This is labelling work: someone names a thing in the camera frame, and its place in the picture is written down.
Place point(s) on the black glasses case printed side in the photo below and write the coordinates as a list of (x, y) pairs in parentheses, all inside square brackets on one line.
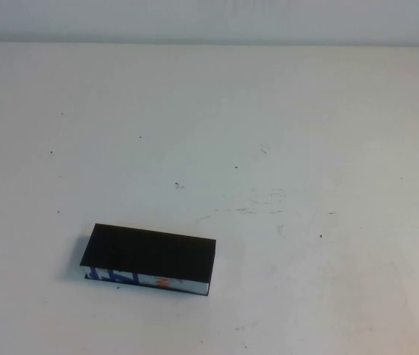
[(150, 247)]

